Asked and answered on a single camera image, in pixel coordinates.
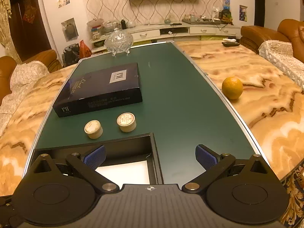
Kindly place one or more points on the open black tray box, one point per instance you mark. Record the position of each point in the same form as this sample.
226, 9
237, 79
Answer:
120, 152

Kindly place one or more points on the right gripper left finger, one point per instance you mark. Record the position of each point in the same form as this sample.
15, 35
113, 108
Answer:
85, 166

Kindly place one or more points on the red plastic bag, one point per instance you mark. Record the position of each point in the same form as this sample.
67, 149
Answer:
84, 50

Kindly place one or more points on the round container white lid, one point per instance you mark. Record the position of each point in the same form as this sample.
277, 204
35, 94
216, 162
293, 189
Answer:
126, 122

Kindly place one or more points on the crystal glass lidded bowl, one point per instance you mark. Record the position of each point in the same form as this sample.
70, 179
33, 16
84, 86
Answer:
118, 42

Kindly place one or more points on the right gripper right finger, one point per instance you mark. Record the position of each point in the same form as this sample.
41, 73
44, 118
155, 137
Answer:
216, 166

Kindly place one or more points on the white tv cabinet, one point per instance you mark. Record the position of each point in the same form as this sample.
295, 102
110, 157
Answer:
164, 31

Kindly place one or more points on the lace cover right sofa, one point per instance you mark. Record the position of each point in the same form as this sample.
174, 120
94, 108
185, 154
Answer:
280, 54

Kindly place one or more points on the cream round container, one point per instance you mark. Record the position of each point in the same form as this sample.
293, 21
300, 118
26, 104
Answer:
93, 129

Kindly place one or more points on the brown leather sofa left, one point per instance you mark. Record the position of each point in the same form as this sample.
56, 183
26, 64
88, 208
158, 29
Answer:
8, 65

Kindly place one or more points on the brown leather sofa right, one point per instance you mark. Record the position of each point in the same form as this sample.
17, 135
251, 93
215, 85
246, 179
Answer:
289, 30

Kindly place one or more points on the black remote control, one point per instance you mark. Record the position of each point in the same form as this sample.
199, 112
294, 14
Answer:
230, 44

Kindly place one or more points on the orange fruit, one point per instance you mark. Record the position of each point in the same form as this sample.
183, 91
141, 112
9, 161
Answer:
232, 88

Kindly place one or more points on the white lace sofa cover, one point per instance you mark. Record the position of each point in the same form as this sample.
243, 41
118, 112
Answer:
21, 83

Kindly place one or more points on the dark blue cardboard box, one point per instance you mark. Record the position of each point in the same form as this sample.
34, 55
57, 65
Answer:
102, 89

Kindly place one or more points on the brown leather sofa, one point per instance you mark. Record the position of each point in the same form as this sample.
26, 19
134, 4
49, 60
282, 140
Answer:
289, 30
8, 65

